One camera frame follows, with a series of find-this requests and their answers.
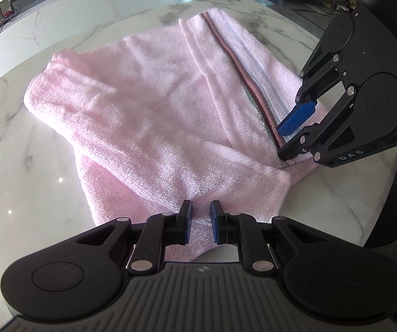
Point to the pink terry towel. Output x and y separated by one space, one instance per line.
185 112

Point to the light blue stool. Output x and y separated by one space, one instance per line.
265 3

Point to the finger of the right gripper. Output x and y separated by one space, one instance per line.
297 145
305 107

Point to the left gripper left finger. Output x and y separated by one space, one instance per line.
151 238

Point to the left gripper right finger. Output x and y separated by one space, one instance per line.
244 232

